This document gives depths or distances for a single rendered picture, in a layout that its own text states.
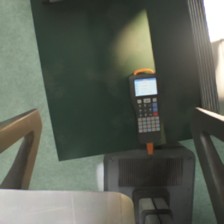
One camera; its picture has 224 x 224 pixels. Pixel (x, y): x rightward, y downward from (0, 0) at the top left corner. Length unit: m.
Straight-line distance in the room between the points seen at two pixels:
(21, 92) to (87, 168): 0.68
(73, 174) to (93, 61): 1.00
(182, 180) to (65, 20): 1.00
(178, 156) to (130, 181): 0.30
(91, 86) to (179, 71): 0.25
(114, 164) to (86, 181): 0.38
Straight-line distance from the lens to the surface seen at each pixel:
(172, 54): 0.62
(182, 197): 1.28
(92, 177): 1.44
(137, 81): 0.56
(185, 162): 1.20
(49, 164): 1.46
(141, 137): 0.57
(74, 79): 0.59
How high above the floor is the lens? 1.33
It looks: 86 degrees down
